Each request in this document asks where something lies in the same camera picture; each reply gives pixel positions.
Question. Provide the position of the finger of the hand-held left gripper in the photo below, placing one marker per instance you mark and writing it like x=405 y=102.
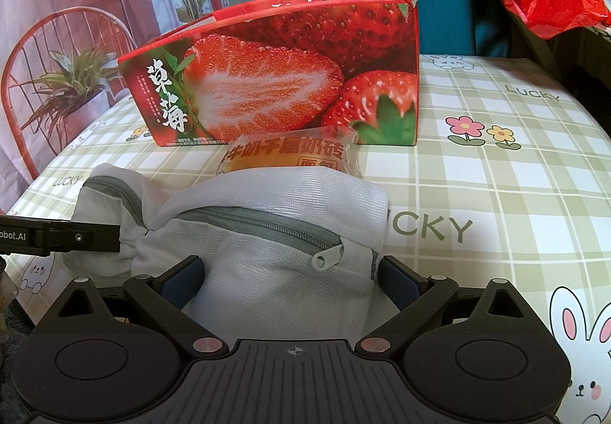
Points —
x=86 y=238

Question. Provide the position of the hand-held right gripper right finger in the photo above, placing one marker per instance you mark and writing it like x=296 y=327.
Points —
x=403 y=283

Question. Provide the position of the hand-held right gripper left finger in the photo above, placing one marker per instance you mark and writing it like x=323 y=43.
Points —
x=181 y=283

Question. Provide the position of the white mesh zipper bag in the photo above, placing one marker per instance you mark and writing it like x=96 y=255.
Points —
x=267 y=290

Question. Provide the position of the red strawberry print cardboard box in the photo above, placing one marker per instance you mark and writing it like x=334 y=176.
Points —
x=267 y=89

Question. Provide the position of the checked bunny print tablecloth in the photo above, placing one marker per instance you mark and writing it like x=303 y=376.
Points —
x=501 y=195

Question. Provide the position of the orange packaged bread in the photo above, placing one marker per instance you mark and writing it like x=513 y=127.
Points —
x=286 y=152

